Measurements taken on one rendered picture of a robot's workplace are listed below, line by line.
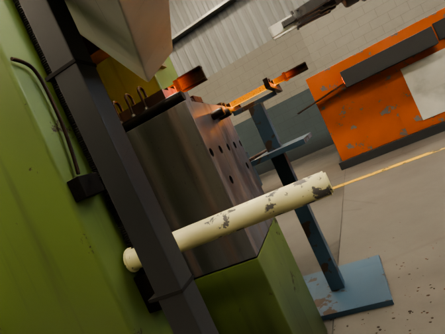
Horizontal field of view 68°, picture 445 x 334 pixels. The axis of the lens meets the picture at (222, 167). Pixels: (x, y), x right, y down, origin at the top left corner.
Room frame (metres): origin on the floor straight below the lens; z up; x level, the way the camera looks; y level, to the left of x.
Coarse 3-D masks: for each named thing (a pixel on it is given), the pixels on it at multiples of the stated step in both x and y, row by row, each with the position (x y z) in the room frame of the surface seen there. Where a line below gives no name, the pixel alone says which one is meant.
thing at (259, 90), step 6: (300, 66) 1.35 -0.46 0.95; (306, 66) 1.35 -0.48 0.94; (288, 72) 1.37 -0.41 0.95; (294, 72) 1.36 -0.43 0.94; (300, 72) 1.35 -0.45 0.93; (276, 78) 1.38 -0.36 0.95; (282, 78) 1.37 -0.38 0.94; (288, 78) 1.37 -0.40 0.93; (276, 84) 1.40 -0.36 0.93; (258, 90) 1.41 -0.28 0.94; (264, 90) 1.42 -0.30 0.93; (246, 96) 1.43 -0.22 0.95; (252, 96) 1.43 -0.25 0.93; (234, 102) 1.45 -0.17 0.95; (240, 102) 1.44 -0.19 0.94
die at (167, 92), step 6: (162, 90) 0.90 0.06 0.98; (168, 90) 0.94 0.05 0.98; (174, 90) 0.98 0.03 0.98; (150, 96) 0.91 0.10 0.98; (156, 96) 0.90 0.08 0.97; (162, 96) 0.90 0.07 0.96; (168, 96) 0.92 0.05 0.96; (186, 96) 1.06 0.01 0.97; (138, 102) 0.92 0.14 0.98; (150, 102) 0.91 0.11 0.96; (156, 102) 0.91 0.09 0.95; (132, 108) 0.93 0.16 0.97; (138, 108) 0.92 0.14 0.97; (120, 114) 0.94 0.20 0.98; (126, 114) 0.94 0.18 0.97; (126, 120) 0.94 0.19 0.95
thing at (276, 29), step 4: (288, 16) 0.89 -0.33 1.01; (284, 20) 0.89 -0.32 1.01; (276, 24) 0.90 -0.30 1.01; (280, 24) 0.89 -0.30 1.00; (292, 24) 0.88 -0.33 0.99; (268, 28) 0.90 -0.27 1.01; (272, 28) 0.90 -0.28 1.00; (276, 28) 0.90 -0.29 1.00; (280, 28) 0.89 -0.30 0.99; (284, 28) 0.89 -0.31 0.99; (288, 28) 0.89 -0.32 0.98; (272, 32) 0.90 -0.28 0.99; (276, 32) 0.90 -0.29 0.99; (280, 32) 0.90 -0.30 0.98; (272, 36) 0.90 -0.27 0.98
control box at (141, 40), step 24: (72, 0) 0.43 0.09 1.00; (96, 0) 0.37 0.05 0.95; (120, 0) 0.33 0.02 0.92; (144, 0) 0.38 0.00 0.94; (168, 0) 0.45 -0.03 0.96; (96, 24) 0.47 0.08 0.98; (120, 24) 0.40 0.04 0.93; (144, 24) 0.42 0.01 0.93; (168, 24) 0.50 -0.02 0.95; (120, 48) 0.51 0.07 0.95; (144, 48) 0.48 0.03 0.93; (168, 48) 0.58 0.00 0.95; (144, 72) 0.55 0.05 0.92
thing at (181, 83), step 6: (198, 66) 0.98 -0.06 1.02; (192, 72) 0.99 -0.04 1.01; (198, 72) 0.98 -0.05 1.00; (180, 78) 1.00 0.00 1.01; (186, 78) 1.00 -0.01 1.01; (192, 78) 0.99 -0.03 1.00; (198, 78) 0.99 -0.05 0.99; (204, 78) 0.97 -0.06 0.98; (174, 84) 0.99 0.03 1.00; (180, 84) 1.01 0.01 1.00; (186, 84) 1.00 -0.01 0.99; (192, 84) 0.99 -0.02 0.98; (198, 84) 1.00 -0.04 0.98; (180, 90) 1.00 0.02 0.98; (186, 90) 1.01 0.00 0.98
